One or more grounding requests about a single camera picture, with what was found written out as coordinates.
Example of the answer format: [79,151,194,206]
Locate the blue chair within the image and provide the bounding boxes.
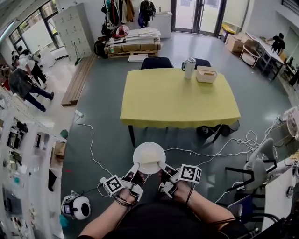
[227,194,281,225]

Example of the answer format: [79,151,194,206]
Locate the person's black clothing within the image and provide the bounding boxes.
[102,202,248,239]

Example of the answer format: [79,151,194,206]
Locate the tangled white cables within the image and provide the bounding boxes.
[163,116,285,164]

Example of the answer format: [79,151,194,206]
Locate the red and white bag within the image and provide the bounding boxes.
[112,25,130,39]

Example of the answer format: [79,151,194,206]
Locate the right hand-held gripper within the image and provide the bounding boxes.
[157,161,203,199]

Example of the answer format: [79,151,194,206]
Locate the long white workbench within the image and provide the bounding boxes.
[245,31,286,80]

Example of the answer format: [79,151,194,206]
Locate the black mesh waste bin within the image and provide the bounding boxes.
[221,119,241,137]

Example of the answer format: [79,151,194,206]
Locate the white storage shelf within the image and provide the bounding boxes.
[0,87,69,239]

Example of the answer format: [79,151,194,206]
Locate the pallet of cardboard boxes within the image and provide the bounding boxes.
[103,26,162,59]

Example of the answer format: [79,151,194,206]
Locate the yellow covered table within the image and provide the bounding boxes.
[120,68,242,148]

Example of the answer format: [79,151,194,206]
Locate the person's right forearm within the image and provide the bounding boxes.
[176,183,237,234]

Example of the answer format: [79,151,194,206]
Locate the white and black round device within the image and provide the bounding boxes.
[61,190,92,221]

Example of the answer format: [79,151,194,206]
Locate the beige tissue box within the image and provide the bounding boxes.
[195,65,218,84]

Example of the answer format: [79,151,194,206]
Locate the round white side table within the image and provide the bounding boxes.
[240,44,261,69]

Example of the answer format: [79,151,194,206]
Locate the white tumbler with handle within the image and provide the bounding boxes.
[181,57,197,80]

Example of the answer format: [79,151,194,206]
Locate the rack of hanging coats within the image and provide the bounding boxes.
[101,0,136,36]

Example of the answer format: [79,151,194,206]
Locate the white flat boards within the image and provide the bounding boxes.
[128,53,149,63]

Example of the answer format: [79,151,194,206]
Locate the white power strip cable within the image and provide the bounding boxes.
[75,115,115,176]

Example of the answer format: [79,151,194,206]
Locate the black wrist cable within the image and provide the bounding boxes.
[185,181,237,225]

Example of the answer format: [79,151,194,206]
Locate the small cardboard box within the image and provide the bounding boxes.
[53,141,67,160]

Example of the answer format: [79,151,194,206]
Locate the white desk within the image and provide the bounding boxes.
[261,157,299,232]

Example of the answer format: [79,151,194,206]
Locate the hanging black backpack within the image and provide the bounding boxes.
[137,0,157,28]

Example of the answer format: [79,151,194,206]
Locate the person's left forearm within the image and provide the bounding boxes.
[78,193,133,239]

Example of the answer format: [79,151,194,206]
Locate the wooden planks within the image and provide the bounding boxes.
[61,53,98,107]

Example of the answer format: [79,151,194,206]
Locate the brown cardboard boxes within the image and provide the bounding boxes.
[225,32,255,54]

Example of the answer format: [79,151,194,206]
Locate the grey and black chair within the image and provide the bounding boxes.
[225,138,278,191]

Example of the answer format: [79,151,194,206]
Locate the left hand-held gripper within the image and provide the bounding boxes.
[99,162,150,204]

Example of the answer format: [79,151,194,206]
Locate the grey metal lockers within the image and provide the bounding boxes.
[52,3,92,62]

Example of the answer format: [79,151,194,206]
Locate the glass double door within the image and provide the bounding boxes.
[171,0,227,36]

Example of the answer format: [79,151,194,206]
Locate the black duffel bag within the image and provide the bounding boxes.
[93,40,108,57]

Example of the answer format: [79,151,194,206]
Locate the broom with dustpan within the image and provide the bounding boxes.
[73,41,83,66]

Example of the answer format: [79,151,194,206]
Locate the white cabinet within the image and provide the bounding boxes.
[154,11,173,39]

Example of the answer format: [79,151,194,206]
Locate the white plate of food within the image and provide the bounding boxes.
[132,141,167,175]

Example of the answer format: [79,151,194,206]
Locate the white fan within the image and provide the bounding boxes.
[283,106,299,141]

